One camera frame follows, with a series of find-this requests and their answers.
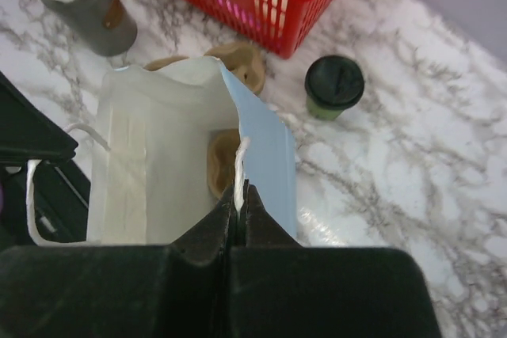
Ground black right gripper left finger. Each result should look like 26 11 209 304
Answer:
1 191 234 337

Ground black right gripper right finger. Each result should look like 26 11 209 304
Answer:
229 201 441 337

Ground white paper takeout bag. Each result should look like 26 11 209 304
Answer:
71 56 297 246

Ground green paper coffee cup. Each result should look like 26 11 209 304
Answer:
306 95 345 121

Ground black plastic cup lid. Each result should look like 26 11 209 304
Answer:
304 55 365 111

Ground brown cardboard cup carrier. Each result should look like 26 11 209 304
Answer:
142 41 265 104

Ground grey metal straw holder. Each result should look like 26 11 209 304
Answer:
42 0 138 57

